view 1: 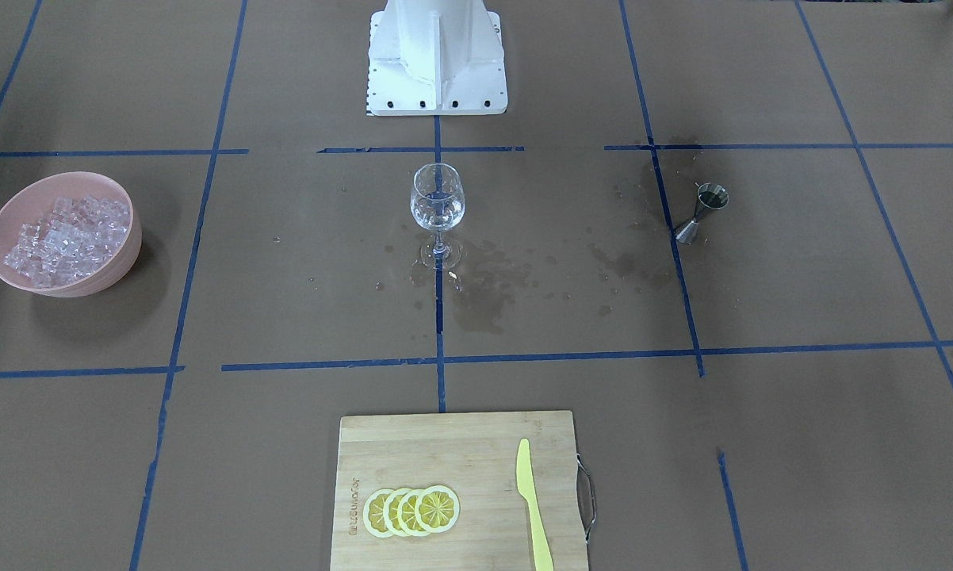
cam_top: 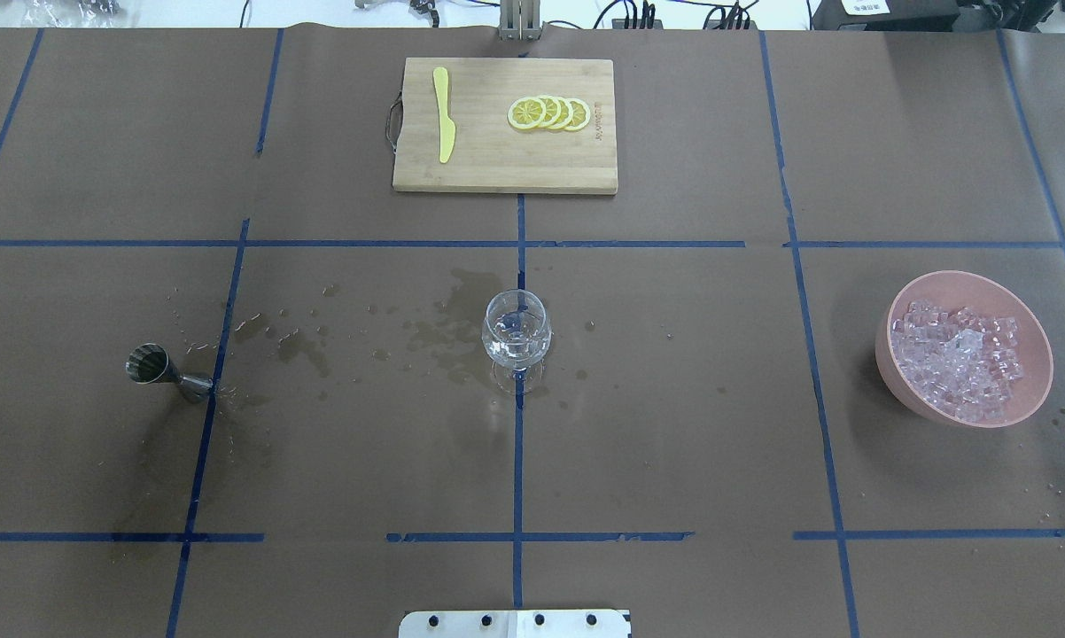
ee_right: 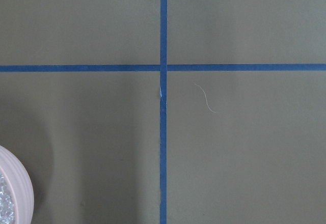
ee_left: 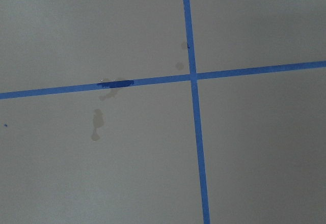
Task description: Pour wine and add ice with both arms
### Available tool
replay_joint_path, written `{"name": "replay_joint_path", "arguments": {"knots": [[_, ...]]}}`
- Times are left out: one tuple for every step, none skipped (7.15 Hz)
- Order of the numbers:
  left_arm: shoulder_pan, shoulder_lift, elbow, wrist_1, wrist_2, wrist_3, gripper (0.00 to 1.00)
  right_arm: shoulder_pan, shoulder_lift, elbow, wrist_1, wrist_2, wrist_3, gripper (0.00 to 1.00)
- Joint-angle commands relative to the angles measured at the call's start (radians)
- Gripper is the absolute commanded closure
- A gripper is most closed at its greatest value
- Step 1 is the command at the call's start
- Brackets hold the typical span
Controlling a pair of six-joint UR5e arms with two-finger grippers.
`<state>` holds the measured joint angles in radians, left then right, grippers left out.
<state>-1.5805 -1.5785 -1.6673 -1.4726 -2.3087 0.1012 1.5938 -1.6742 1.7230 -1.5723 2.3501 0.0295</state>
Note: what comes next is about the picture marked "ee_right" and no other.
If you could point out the clear ice cube pile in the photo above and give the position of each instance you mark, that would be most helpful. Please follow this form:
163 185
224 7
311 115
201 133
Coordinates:
7 205

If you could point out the pink ribbed bowl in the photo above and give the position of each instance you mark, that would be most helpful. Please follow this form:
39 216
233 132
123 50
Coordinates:
19 185

